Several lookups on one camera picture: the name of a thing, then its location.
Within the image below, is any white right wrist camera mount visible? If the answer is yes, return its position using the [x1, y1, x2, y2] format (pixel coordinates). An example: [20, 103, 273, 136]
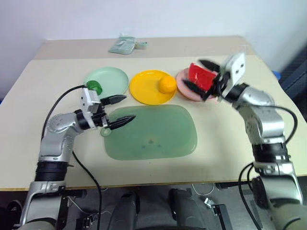
[222, 52, 247, 91]

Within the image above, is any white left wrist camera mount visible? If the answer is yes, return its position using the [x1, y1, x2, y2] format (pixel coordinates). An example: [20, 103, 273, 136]
[80, 88, 102, 118]

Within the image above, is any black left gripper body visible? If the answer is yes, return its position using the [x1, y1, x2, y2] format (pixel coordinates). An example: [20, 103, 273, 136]
[90, 103, 110, 130]

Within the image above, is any light green round plate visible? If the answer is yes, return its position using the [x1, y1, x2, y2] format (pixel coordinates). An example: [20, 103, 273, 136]
[83, 67, 130, 97]

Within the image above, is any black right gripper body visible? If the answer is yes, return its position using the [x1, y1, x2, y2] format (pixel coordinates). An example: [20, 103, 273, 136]
[210, 71, 232, 102]

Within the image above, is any black box under table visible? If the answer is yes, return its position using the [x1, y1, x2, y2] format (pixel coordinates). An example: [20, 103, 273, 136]
[212, 204, 233, 230]

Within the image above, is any red toy watermelon slice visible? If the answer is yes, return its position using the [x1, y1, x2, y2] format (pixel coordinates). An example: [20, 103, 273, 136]
[187, 62, 218, 93]

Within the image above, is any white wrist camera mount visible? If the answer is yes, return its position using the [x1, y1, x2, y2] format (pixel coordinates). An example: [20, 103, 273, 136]
[222, 52, 247, 91]
[80, 88, 102, 118]

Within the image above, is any pink round plate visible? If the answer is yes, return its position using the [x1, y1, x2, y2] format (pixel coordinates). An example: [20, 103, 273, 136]
[176, 67, 218, 102]

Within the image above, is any yellow round plate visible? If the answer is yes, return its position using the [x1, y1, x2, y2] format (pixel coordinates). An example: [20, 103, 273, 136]
[129, 69, 178, 105]

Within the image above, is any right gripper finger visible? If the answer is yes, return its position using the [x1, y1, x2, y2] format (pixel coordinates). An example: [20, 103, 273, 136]
[198, 59, 222, 73]
[183, 78, 212, 102]

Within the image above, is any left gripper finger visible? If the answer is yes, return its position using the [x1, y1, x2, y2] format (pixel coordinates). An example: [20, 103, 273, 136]
[105, 115, 137, 131]
[100, 94, 127, 106]

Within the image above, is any green plastic packet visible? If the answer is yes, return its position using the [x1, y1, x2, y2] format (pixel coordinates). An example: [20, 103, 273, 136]
[107, 34, 137, 56]

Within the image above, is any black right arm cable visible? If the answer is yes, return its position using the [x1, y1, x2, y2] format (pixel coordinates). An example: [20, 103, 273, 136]
[238, 106, 298, 230]

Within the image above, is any dark green toy item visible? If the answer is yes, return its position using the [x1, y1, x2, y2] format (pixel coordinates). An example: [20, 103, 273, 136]
[86, 80, 103, 95]

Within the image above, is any large green rectangular tray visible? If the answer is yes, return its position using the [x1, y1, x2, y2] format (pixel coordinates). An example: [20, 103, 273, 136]
[100, 104, 199, 161]

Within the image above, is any orange toy fruit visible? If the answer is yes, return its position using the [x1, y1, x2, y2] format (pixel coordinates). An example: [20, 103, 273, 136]
[158, 75, 177, 94]

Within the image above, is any dark rounded robot leg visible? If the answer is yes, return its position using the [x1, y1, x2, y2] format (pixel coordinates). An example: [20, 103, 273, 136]
[105, 191, 142, 230]
[167, 187, 213, 230]

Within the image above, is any white wire under table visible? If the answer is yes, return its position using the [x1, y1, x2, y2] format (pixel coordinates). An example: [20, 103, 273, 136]
[191, 183, 216, 197]

